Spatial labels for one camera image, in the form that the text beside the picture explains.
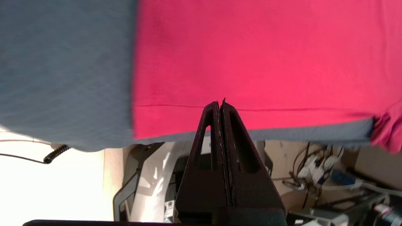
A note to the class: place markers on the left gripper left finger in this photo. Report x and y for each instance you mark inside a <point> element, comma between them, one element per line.
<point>213,182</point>

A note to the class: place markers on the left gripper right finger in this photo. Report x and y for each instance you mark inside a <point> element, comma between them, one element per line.
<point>251,188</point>

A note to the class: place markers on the red printed t-shirt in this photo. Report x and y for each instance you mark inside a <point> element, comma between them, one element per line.
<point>251,56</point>

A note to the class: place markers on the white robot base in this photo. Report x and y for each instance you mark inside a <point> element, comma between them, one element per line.
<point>150,188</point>

